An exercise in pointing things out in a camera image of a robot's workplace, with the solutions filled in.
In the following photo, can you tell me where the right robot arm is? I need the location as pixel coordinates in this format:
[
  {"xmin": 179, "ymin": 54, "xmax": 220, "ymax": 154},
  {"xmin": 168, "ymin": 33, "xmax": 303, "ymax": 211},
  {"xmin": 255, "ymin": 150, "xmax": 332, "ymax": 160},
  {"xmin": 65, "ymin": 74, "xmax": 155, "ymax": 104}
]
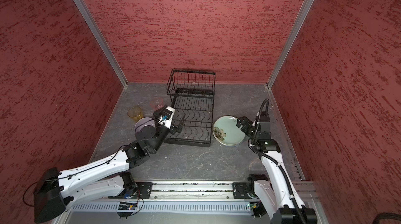
[{"xmin": 236, "ymin": 113, "xmax": 318, "ymax": 224}]

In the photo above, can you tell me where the pale green plate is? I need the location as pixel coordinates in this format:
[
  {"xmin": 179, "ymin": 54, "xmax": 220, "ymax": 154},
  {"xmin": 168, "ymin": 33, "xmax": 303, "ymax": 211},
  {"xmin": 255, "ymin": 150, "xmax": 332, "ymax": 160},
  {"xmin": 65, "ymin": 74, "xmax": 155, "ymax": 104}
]
[{"xmin": 212, "ymin": 115, "xmax": 246, "ymax": 147}]

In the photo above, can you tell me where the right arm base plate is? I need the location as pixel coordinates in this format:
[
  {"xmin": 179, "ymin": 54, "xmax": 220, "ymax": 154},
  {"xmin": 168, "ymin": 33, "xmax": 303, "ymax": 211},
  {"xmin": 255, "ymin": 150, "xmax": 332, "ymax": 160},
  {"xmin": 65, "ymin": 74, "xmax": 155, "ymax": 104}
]
[{"xmin": 232, "ymin": 182, "xmax": 258, "ymax": 200}]

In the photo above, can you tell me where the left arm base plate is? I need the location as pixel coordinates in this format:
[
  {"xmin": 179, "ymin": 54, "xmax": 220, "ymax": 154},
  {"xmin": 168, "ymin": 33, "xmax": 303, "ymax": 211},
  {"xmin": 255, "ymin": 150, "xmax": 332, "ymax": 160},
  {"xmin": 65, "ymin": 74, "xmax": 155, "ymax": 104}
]
[{"xmin": 108, "ymin": 182, "xmax": 153, "ymax": 200}]

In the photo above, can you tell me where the pink glass cup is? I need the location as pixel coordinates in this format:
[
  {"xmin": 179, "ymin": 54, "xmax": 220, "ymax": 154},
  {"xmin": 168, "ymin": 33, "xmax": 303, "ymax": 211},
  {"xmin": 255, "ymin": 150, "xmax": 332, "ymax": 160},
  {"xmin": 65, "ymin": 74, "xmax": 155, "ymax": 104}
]
[{"xmin": 150, "ymin": 97, "xmax": 165, "ymax": 111}]

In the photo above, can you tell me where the right corner aluminium profile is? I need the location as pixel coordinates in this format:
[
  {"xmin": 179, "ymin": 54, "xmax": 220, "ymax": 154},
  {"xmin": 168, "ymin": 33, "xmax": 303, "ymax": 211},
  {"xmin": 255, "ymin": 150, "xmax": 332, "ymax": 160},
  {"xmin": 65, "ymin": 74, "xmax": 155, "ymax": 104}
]
[{"xmin": 267, "ymin": 0, "xmax": 315, "ymax": 89}]

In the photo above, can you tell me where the amber glass cup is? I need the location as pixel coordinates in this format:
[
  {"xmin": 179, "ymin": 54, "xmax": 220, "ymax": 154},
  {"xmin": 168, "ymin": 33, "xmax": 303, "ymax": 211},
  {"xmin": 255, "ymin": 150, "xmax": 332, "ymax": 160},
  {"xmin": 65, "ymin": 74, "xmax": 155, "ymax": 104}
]
[{"xmin": 127, "ymin": 106, "xmax": 144, "ymax": 122}]

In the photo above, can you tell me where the black wire dish rack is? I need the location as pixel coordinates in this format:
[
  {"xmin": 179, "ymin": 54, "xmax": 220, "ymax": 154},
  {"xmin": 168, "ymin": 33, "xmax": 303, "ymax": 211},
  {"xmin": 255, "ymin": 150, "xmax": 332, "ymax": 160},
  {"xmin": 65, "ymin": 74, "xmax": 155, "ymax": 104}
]
[{"xmin": 165, "ymin": 69, "xmax": 216, "ymax": 147}]

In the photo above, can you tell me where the left corner aluminium profile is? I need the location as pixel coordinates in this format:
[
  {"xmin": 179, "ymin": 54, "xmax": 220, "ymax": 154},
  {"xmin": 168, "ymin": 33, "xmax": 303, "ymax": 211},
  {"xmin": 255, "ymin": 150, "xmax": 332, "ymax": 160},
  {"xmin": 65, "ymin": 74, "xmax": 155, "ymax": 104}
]
[{"xmin": 73, "ymin": 0, "xmax": 129, "ymax": 89}]

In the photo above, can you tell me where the lavender ceramic bowl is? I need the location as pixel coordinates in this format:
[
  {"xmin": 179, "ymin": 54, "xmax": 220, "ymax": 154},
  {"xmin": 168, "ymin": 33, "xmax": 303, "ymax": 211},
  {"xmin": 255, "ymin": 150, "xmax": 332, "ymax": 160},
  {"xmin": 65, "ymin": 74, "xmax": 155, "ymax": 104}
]
[{"xmin": 135, "ymin": 117, "xmax": 155, "ymax": 133}]

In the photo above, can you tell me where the white slotted cable duct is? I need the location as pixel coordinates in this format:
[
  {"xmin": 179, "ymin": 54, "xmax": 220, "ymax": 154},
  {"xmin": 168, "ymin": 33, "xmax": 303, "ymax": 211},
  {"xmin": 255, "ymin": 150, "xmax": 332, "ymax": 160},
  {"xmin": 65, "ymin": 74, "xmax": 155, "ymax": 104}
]
[{"xmin": 72, "ymin": 201, "xmax": 251, "ymax": 215}]

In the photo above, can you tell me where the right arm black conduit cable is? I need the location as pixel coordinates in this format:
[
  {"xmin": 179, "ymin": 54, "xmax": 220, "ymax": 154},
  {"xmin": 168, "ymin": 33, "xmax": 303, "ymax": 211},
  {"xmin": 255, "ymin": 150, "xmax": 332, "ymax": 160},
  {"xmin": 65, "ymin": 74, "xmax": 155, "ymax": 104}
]
[{"xmin": 247, "ymin": 98, "xmax": 308, "ymax": 224}]

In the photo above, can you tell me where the corner aluminium profile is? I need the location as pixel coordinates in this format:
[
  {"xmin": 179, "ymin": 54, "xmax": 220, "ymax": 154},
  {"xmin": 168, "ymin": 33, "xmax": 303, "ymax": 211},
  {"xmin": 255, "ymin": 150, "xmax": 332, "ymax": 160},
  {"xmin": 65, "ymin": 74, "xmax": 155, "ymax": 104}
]
[
  {"xmin": 73, "ymin": 0, "xmax": 129, "ymax": 89},
  {"xmin": 267, "ymin": 0, "xmax": 315, "ymax": 89}
]

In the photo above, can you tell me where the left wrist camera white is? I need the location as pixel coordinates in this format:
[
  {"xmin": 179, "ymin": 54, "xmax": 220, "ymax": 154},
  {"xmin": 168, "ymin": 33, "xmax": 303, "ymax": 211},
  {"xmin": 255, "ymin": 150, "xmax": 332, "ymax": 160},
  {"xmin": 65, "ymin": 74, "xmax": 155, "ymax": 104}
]
[{"xmin": 157, "ymin": 106, "xmax": 175, "ymax": 129}]

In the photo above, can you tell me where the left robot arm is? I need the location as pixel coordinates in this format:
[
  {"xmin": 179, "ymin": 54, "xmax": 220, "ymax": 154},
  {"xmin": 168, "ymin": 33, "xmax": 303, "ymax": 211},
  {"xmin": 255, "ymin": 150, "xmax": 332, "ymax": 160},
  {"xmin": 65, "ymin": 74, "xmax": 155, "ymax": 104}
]
[{"xmin": 31, "ymin": 106, "xmax": 184, "ymax": 224}]

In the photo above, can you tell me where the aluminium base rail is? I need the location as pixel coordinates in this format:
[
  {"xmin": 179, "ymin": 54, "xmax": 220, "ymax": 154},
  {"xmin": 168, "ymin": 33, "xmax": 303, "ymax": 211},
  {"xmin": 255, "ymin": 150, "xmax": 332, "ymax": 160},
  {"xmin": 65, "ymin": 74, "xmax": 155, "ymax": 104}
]
[{"xmin": 64, "ymin": 180, "xmax": 320, "ymax": 202}]

